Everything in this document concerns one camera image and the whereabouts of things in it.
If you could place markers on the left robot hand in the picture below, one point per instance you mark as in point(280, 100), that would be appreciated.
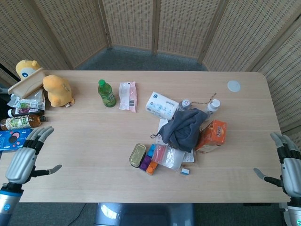
point(22, 162)

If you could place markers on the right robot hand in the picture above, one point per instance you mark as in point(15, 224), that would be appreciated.
point(291, 169)

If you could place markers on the green plastic bottle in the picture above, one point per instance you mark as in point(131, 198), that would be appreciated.
point(107, 95)

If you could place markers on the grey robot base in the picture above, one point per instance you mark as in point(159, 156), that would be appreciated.
point(144, 214)

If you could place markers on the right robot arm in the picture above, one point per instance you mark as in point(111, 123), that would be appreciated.
point(294, 212)

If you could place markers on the blue cookie box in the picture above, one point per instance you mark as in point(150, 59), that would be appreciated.
point(13, 140)

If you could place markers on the brown tea bottle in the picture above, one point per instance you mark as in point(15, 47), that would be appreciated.
point(20, 122)

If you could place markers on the dark bottle with white cap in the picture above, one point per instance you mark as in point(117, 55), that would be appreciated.
point(23, 111)

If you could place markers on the silver green snack packet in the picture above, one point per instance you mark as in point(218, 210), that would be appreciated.
point(31, 101)

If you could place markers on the beige plastic basket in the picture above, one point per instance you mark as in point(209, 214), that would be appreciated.
point(27, 84)

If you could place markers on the orange plush toy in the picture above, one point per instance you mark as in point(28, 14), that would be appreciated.
point(57, 90)

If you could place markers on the orange carton box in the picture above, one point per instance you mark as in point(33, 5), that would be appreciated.
point(212, 135)

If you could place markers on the yellow plush toy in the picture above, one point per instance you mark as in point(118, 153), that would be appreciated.
point(26, 68)

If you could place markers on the clear bottle with white cap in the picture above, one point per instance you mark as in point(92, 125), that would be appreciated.
point(214, 105)

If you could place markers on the white blue eraser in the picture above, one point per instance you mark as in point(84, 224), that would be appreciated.
point(185, 171)

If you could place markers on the gold tin can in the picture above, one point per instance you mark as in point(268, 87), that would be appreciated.
point(137, 155)

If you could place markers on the grey cloth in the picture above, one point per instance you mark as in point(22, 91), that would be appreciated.
point(182, 128)

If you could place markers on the clear zip bag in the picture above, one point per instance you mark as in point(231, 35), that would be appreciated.
point(170, 157)

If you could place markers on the purple toy block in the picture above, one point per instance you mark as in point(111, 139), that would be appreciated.
point(145, 162)

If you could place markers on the pink white snack packet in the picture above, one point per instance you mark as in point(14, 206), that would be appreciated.
point(128, 96)

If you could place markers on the clear bottle with logo cap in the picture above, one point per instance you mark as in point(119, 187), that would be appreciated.
point(185, 104)

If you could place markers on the orange toy block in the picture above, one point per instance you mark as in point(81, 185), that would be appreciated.
point(151, 168)

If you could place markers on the blue toy block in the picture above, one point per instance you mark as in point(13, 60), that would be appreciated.
point(152, 150)

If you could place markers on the white tissue pack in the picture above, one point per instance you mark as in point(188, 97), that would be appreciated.
point(161, 106)

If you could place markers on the bamboo folding screen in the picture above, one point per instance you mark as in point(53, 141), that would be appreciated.
point(150, 26)

